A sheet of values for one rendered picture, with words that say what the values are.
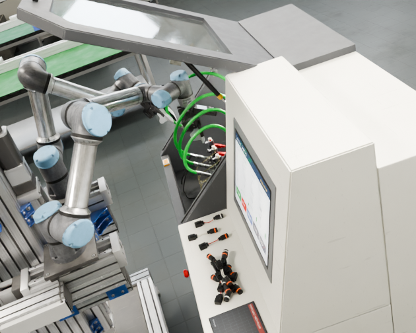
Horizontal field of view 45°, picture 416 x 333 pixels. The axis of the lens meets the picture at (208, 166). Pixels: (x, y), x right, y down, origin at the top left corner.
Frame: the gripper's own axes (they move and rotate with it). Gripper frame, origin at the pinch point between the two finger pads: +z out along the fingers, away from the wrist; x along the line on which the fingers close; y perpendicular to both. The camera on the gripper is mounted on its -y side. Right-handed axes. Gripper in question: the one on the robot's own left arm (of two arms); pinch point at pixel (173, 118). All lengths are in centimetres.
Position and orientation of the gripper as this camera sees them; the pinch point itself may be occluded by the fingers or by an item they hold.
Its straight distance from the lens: 239.9
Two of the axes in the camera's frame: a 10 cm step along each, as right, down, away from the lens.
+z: 7.3, 6.8, -0.7
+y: -5.2, 6.2, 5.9
